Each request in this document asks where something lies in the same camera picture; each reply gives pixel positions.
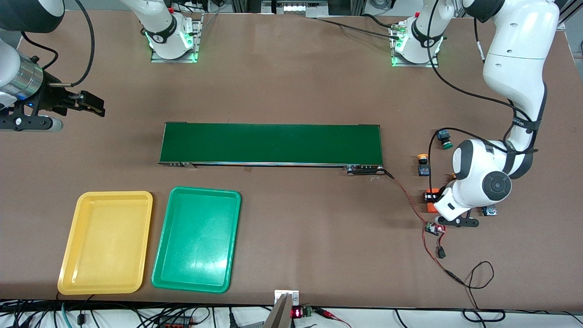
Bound orange printed cylinder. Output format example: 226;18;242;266
426;188;443;214

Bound yellow plastic tray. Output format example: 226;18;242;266
57;191;154;295

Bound red and black clip leads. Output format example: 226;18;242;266
314;307;351;328

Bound green conveyor belt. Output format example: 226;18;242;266
158;122;387;176

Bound green plastic tray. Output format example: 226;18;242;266
151;186;242;293

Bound orange power strip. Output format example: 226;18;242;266
157;317;192;328

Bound red and black wire pair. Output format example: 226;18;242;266
382;169;466;287

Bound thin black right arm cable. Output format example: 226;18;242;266
20;32;60;71

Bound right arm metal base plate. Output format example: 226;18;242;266
150;13;201;63

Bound thin black wire loop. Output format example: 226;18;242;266
462;261;495;311

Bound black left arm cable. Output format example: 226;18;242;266
427;0;538;194

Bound black floor cable loop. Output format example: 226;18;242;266
462;309;506;322

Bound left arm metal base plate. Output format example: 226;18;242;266
391;23;440;68

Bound silver metal bracket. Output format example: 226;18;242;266
274;290;300;305

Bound black table cable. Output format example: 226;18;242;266
314;17;401;39

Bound grey pointed metal mount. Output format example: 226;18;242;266
263;294;294;328

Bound aluminium frame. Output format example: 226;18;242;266
231;0;367;19

